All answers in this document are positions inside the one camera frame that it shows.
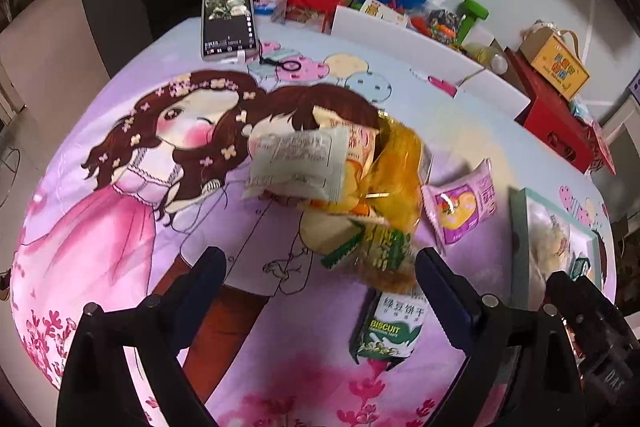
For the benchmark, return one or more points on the colourful toy bag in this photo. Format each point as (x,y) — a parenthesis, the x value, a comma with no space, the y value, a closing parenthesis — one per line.
(444,24)

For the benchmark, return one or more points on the light blue mask pack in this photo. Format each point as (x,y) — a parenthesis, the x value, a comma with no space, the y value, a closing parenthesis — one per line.
(580,109)

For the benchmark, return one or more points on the smartphone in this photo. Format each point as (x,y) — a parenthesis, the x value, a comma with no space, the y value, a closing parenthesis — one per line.
(227,19)

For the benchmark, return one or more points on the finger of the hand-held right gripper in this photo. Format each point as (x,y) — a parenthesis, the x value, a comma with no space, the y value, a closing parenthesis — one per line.
(557,287)
(597,302)

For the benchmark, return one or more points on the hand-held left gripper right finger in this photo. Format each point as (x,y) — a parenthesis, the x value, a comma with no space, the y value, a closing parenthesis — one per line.
(440,287)

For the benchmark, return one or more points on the yellow transparent snack packet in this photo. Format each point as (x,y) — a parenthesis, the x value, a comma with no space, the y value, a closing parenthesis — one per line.
(400,177)

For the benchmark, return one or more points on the yellow swiss roll packet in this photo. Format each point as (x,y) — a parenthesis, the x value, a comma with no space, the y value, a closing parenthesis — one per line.
(355,147)

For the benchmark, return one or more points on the printed cartoon blanket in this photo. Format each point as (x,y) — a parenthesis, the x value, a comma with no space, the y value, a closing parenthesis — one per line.
(150,232)

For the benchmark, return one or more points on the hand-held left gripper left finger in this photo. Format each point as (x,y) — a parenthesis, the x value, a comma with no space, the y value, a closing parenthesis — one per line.
(210,274)

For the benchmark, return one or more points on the white grey snack packet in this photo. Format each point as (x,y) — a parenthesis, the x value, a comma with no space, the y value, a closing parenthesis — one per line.
(295,167)

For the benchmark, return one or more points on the yellow carry box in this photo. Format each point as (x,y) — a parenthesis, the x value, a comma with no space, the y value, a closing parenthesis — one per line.
(555,62)

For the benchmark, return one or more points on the green dumbbell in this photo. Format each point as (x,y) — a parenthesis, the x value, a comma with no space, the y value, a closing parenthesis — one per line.
(472,14)

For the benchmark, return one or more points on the green white biscuit packet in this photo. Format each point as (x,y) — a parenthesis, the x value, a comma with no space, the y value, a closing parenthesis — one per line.
(390,327)

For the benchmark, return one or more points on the small white yellow box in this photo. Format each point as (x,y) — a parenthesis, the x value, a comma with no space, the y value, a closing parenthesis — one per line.
(384,13)

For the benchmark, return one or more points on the teal shallow box tray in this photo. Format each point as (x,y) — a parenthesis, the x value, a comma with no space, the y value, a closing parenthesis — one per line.
(520,247)

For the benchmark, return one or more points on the clear round jar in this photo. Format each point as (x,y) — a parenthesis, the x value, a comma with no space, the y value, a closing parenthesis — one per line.
(487,57)

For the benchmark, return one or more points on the white cardboard box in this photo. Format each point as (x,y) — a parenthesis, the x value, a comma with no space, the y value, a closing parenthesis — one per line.
(410,44)

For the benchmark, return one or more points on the clear round cookie packet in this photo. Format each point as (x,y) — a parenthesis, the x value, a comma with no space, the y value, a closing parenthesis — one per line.
(375,252)

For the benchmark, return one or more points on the pink swiss roll packet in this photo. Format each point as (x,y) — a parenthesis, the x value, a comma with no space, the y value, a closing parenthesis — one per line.
(462,202)

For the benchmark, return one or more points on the red gift box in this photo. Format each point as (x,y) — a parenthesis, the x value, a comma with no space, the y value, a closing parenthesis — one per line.
(555,122)

